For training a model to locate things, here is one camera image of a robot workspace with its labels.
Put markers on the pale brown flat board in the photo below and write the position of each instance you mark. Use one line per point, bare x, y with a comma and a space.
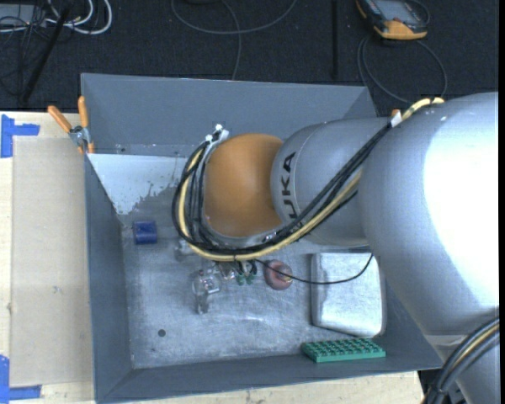
50, 267

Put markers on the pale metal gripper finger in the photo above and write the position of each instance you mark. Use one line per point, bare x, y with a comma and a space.
184, 251
203, 289

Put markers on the grey square flat pad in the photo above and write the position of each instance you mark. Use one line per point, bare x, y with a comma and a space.
349, 297

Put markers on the dark green flat block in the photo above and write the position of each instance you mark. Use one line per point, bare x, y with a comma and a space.
345, 349

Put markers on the small blue block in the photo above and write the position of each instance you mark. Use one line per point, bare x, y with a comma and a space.
145, 232

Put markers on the grey metal bin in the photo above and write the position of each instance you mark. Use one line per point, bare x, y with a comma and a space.
235, 335

